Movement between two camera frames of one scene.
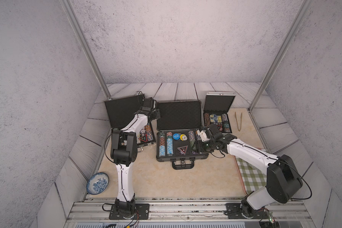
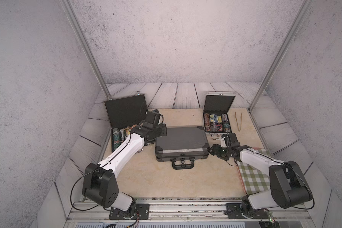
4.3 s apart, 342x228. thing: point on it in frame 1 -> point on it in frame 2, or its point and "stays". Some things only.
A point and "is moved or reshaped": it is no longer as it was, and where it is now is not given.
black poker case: x=121 y=110 stays
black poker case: x=177 y=139 is moved or reshaped
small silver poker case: x=217 y=105 stays
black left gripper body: x=156 y=114 -> x=159 y=131
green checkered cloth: x=253 y=178 stays
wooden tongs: x=241 y=121 stays
